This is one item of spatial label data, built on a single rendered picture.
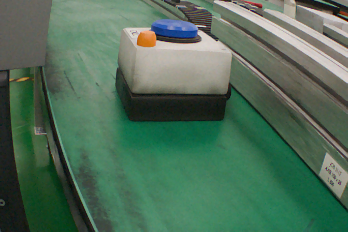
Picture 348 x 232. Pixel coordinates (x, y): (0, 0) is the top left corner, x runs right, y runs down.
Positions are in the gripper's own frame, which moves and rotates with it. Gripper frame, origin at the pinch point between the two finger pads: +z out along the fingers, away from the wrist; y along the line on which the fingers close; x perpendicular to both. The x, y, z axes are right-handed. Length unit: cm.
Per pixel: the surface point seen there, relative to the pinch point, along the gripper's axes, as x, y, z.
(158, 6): -18.6, 2.1, 5.3
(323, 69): 44.0, 5.1, -1.8
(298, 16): 10.9, -13.9, -1.2
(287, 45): 37.6, 5.1, -1.7
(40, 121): -100, 30, 68
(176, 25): 32.3, 13.4, -1.2
